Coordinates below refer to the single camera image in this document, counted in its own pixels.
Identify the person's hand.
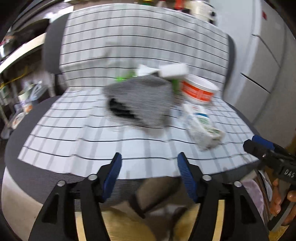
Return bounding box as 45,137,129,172
270,179,296,226

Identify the white kitchen counter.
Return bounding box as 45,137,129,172
0,33,46,73

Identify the grey cleaning cloth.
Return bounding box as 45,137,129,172
103,75,174,127

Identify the orange white paper bowl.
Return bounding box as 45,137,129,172
181,74,220,105

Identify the white sponge block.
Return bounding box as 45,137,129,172
158,63,189,79

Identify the white paper tissue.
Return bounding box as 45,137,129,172
135,64,159,76

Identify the white paper bucket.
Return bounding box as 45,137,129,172
18,90,33,114

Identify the white grid-pattern cloth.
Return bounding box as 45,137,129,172
17,3,260,180

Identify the grey office chair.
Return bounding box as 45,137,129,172
4,12,262,212

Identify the white refrigerator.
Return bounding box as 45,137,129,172
212,1,295,147

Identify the pink-lined trash bin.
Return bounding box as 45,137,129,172
242,180,264,220

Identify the green plastic bottle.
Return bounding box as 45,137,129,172
116,70,137,82

